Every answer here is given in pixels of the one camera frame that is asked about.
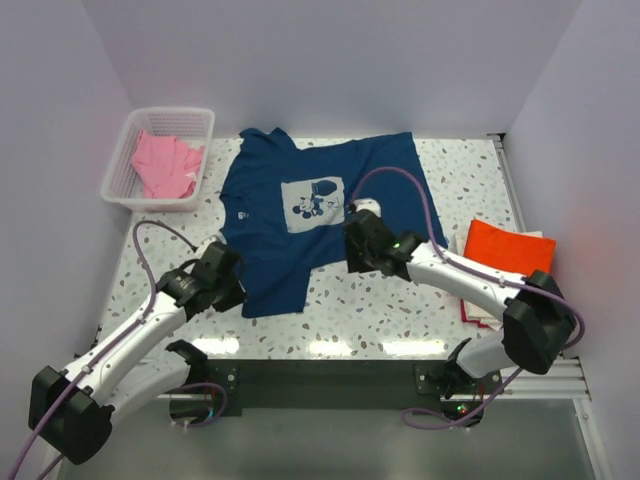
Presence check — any navy blue printed t-shirt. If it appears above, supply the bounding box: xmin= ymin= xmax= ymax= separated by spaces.
xmin=220 ymin=128 xmax=448 ymax=318

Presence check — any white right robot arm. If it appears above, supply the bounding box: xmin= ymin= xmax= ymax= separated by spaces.
xmin=343 ymin=209 xmax=577 ymax=393

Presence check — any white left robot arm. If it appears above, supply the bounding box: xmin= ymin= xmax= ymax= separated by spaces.
xmin=28 ymin=241 xmax=246 ymax=465

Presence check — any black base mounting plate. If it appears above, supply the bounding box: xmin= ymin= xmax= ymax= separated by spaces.
xmin=169 ymin=359 xmax=501 ymax=426

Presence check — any orange folded t-shirt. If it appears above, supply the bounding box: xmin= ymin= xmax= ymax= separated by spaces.
xmin=464 ymin=219 xmax=556 ymax=276

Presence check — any pink t-shirt in basket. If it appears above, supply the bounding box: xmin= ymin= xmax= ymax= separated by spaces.
xmin=131 ymin=131 xmax=204 ymax=199

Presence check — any white folded t-shirt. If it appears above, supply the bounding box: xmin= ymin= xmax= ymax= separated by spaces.
xmin=452 ymin=229 xmax=546 ymax=331

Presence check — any white plastic basket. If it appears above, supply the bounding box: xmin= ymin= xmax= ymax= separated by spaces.
xmin=101 ymin=107 xmax=215 ymax=212

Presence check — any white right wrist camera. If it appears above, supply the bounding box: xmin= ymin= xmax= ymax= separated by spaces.
xmin=350 ymin=198 xmax=382 ymax=217

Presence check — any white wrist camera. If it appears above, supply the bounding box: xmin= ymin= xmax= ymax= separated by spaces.
xmin=198 ymin=235 xmax=225 ymax=247
xmin=350 ymin=198 xmax=382 ymax=217

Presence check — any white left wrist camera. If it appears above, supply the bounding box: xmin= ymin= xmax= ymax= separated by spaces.
xmin=198 ymin=235 xmax=225 ymax=247

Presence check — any aluminium frame rail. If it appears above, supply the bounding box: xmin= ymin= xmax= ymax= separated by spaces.
xmin=489 ymin=134 xmax=591 ymax=401

